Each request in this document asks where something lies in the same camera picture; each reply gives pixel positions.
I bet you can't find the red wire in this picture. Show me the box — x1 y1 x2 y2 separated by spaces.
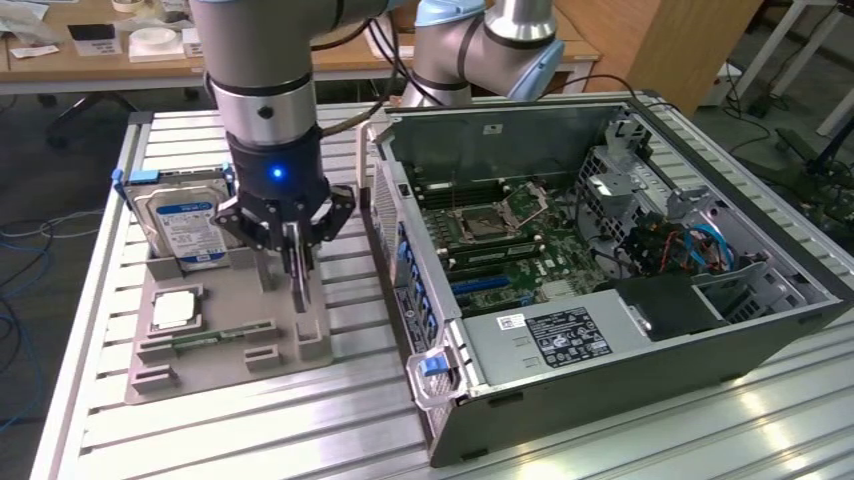
658 228 690 275

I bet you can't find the green motherboard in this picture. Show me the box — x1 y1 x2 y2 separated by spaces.
406 159 626 319

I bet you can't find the blue disk caddy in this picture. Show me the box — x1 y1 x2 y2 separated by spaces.
110 160 239 251

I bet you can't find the green graphics card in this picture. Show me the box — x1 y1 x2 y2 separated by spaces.
283 219 317 315

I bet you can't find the black expansion slot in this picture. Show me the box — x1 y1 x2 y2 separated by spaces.
445 264 508 284

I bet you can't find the green RAM stick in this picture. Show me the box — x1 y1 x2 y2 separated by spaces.
445 243 541 266
170 324 275 349

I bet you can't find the white table frame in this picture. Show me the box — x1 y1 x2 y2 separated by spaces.
733 0 854 137

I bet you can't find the silver disk bay cage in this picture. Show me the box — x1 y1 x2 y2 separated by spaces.
573 144 669 241

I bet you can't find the blue expansion slot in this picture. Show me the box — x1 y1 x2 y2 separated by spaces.
452 276 510 297

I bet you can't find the silver drive bracket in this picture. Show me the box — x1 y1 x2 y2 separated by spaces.
690 253 813 322

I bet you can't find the grey power supply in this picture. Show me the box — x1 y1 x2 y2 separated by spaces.
460 289 653 389

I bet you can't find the dark grey PC case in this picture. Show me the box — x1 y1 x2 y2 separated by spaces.
357 88 854 469

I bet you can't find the black RAM slot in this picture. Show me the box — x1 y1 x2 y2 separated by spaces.
413 179 502 197
420 192 504 210

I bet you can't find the blue wire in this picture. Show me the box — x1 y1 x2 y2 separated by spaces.
690 223 737 272

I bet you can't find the silver CPU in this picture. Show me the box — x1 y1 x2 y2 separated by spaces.
150 291 202 331

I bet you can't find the hard disk with blue label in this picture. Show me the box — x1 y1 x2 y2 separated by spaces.
131 172 234 274

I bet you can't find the white printed box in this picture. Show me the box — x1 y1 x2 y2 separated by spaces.
181 25 206 59

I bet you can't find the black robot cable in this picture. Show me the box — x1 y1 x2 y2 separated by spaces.
310 17 420 136

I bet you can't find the CPU socket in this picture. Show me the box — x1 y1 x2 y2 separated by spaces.
457 204 506 244

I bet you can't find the black and white box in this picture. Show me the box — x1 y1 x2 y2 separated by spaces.
66 23 123 57

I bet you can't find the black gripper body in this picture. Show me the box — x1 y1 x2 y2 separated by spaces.
226 128 333 221

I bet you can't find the black power cable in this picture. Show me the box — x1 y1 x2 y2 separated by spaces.
540 73 677 110

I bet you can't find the grey parts rack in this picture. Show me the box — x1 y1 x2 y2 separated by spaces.
125 239 335 406

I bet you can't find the wooden desk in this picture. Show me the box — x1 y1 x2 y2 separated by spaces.
0 0 602 96

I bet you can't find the white box with ring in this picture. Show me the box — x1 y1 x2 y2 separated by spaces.
127 27 187 64

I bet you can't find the metal socket cover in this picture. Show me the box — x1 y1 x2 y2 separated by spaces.
497 182 553 226

